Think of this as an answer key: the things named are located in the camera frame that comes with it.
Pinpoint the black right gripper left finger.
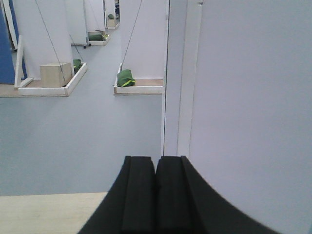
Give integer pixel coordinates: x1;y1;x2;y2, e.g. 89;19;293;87
79;156;156;234

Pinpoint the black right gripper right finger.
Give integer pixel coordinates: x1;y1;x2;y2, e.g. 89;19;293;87
156;156;276;234

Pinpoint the white door frame post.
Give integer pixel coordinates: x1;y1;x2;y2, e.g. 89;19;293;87
161;0;203;156

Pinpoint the light wooden box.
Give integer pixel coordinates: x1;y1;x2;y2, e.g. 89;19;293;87
39;62;73;88

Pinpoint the white wooden base frame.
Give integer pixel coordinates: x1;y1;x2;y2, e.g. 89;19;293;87
14;36;88;97

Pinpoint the blue partition panel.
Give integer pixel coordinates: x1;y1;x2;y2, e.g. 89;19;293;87
0;0;20;84

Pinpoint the green sandbag by panel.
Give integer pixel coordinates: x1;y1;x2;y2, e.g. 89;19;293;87
117;69;136;87

